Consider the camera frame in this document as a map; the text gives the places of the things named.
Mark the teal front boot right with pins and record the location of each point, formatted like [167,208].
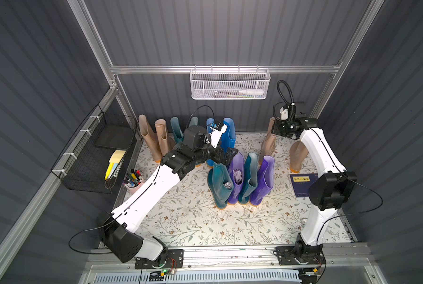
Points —
[250,180]

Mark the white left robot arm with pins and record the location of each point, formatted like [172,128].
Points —
[117,229]

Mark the pink cup of markers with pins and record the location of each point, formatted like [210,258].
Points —
[133,180]

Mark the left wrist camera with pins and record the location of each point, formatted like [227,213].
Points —
[216,133]

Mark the purple boot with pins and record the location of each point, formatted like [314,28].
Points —
[235,170]
[265,181]

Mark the dark blue book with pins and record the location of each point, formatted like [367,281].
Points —
[302,182]

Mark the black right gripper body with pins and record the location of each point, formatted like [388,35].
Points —
[281,129]

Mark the white wire mesh basket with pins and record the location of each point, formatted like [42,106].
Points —
[225,83]

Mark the teal front boot left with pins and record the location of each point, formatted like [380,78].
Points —
[220,185]

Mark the yellow notepad in basket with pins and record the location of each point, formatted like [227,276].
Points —
[113,163]

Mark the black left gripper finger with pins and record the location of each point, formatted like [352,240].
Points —
[226,159]
[231,152]

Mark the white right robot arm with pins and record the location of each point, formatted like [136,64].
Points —
[333,186]

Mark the beige rain boot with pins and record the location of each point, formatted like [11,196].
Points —
[298,153]
[166,143]
[150,138]
[268,145]

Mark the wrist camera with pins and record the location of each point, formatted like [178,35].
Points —
[284,113]
[216,133]

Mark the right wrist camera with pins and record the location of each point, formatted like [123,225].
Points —
[284,113]

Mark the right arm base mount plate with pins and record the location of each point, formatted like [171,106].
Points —
[299,255]

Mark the dark teal boot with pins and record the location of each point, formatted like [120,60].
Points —
[176,130]
[193,122]

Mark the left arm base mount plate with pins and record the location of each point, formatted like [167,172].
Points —
[169,259]

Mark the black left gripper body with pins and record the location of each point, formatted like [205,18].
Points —
[224,155]

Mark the black wire wall basket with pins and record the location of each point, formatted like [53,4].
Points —
[82,165]

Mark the floral floor mat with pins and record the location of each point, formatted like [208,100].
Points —
[187,214]

